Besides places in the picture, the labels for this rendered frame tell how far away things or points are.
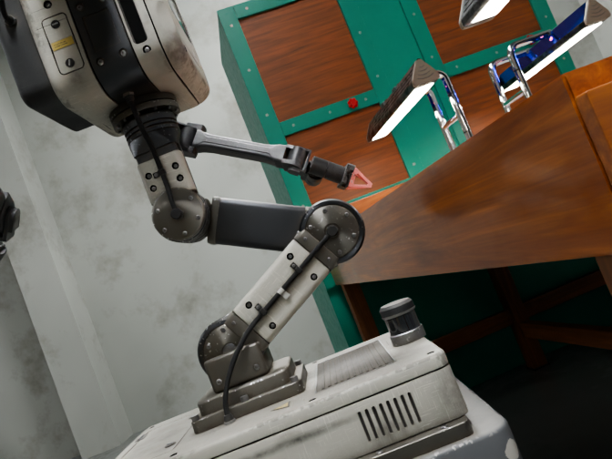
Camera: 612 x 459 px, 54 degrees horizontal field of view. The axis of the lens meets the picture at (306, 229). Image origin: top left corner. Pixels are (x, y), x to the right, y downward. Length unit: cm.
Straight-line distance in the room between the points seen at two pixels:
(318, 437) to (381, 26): 196
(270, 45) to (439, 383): 182
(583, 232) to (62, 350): 435
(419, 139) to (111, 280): 306
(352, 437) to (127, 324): 397
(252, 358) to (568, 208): 67
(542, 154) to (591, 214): 9
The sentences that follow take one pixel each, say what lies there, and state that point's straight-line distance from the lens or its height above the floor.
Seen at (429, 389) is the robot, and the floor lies 43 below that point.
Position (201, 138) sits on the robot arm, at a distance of 198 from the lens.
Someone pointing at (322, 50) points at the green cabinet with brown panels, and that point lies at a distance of 258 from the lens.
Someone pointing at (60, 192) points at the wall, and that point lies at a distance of 511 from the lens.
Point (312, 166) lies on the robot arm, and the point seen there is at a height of 97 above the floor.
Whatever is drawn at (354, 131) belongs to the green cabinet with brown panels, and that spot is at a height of 113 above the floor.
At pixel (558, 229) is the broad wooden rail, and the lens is 74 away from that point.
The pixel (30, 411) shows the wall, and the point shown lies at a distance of 528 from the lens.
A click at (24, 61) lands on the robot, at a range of 127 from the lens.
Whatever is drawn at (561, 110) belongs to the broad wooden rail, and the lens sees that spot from 66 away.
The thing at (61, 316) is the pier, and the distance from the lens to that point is 477.
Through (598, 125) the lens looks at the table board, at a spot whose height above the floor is 70.
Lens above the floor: 68
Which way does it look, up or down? 4 degrees up
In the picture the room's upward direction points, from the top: 22 degrees counter-clockwise
